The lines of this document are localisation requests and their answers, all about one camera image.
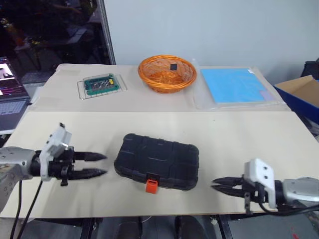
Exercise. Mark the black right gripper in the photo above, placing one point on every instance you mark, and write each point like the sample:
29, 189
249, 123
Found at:
251, 191

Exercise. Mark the green screwdriver bit case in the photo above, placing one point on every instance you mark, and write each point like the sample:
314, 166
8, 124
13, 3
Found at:
99, 84

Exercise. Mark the black plastic tool case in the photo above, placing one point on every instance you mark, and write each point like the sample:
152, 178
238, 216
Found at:
159, 159

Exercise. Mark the metal window pillar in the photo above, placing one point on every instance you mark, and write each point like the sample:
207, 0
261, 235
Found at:
106, 30

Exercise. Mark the black table frame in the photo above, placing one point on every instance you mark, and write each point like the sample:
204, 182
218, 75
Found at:
87, 226

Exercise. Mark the blue cardboard box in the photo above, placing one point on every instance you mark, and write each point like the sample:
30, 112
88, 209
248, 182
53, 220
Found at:
299, 99

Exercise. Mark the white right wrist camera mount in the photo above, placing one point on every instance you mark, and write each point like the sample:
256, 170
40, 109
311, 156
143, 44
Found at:
261, 174

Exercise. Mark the black chair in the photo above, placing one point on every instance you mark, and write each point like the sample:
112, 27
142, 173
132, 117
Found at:
309, 69

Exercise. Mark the orange woven basket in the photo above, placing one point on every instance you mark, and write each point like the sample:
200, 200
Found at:
152, 83

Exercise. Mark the blue sheet pad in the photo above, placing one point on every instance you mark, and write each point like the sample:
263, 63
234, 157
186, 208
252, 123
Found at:
234, 84

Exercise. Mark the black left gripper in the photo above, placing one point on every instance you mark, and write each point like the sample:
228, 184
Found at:
64, 164

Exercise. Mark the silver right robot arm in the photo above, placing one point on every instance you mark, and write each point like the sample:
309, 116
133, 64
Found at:
299, 190

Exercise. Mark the dark rounded shape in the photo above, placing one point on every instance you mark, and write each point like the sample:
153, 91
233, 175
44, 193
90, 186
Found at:
190, 229
128, 229

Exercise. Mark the open laptop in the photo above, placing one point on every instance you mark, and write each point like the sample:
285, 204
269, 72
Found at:
10, 107

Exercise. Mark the small black square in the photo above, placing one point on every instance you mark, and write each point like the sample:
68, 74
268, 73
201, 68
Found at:
174, 67

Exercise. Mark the clear plastic sleeve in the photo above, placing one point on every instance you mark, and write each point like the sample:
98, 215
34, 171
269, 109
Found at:
200, 99

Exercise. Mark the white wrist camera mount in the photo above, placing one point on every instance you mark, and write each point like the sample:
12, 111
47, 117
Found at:
261, 174
56, 142

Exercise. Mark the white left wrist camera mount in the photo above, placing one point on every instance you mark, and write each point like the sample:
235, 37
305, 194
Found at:
56, 142

